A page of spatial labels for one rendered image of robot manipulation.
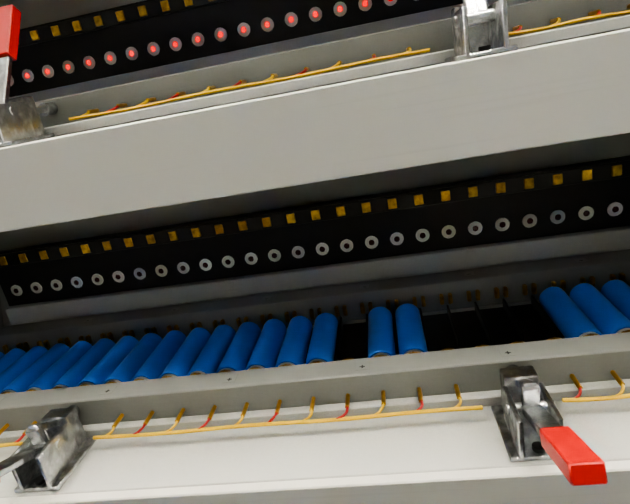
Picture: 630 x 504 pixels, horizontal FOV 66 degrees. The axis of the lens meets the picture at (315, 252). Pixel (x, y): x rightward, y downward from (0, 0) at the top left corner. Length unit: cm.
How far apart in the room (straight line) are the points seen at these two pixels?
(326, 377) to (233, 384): 6
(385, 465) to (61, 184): 23
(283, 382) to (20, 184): 18
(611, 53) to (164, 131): 21
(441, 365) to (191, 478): 15
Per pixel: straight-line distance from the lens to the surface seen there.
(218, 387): 31
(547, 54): 26
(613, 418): 30
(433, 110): 25
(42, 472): 33
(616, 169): 42
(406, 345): 32
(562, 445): 22
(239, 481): 28
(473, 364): 29
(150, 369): 37
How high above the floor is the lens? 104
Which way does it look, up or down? level
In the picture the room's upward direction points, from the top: 8 degrees counter-clockwise
